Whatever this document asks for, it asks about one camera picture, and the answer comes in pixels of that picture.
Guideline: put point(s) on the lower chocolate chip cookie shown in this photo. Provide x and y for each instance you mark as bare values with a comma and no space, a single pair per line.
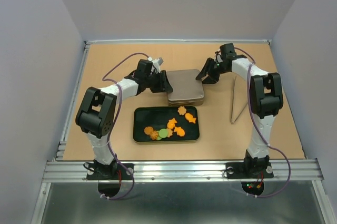
148,130

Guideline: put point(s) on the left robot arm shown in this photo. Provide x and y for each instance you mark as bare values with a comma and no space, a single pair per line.
99,109

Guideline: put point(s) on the metal tongs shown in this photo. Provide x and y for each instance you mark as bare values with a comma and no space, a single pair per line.
233,119

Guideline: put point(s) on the lower swirl cookie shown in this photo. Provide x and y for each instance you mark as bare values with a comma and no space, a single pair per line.
154,135

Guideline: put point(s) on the flower shaped cookie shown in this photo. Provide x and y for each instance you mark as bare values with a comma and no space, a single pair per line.
181,110

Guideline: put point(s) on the green sandwich cookie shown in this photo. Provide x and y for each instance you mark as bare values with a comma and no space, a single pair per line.
163,133

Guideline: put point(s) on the black serving tray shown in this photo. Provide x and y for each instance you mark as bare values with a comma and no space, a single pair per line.
158,117

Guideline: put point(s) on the aluminium rail frame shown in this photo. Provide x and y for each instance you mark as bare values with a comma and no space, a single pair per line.
180,182

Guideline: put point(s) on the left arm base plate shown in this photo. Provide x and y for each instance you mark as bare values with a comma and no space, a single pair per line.
97,171

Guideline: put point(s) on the grey tin lid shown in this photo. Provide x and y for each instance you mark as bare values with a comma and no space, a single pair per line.
185,86

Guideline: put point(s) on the gold cookie tin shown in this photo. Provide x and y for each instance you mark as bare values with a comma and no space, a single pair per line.
185,102

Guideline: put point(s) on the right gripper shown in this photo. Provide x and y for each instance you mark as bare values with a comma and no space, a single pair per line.
211,78

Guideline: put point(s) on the fish shaped cookie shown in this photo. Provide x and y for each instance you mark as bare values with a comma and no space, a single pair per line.
190,118

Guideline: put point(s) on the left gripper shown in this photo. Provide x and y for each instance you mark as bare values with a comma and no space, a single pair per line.
164,85

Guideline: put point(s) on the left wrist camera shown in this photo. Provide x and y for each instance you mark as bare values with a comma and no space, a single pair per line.
156,63

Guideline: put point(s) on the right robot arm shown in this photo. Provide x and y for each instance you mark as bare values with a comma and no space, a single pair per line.
264,100

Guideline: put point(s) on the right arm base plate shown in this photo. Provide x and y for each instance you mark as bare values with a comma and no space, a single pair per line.
238,170

